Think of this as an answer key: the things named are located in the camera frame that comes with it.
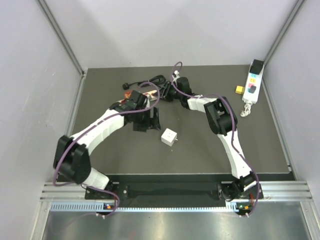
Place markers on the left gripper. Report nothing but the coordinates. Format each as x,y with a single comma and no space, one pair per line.
154,121

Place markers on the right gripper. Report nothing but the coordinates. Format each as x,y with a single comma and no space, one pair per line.
164,91

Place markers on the beige power strip red sockets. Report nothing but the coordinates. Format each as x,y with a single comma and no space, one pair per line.
150,94

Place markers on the white cube socket adapter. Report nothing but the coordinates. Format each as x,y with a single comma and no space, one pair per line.
169,137

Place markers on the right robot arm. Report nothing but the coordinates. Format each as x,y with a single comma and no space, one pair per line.
222,122

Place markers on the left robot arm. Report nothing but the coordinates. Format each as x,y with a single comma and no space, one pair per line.
72,156

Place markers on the red patterned plug adapter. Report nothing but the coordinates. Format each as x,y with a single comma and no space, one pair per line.
127,94

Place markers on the yellow cube block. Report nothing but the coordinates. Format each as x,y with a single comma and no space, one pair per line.
239,89

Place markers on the white power strip coloured sockets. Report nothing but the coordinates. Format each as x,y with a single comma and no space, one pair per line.
252,79

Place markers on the black adapter on white strip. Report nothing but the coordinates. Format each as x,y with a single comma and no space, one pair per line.
256,67

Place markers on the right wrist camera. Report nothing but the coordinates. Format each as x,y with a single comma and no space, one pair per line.
176,74

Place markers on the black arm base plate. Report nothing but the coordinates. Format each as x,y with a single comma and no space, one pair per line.
212,190

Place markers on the slotted grey cable duct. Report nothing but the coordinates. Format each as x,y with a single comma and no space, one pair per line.
106,207

